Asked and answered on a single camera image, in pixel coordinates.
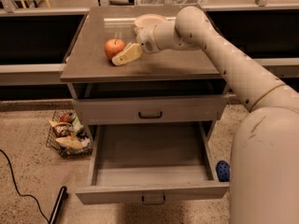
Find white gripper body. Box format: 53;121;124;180
136;26;160;54

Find red apple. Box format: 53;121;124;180
105;38;126;61

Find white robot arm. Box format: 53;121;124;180
112;7;299;224

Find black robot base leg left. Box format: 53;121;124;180
49;186;68;224

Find grey drawer cabinet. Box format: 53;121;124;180
60;5;239;206

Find open middle drawer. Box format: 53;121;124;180
76;122;229;205

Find white bowl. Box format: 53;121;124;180
135;14;167;28

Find snack items in basket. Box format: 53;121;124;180
50;111;91;151

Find blue croc shoe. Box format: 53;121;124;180
216;161;230;182

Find wire basket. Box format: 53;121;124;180
46;109;93;157

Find black floor cable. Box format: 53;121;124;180
0;148;50;224

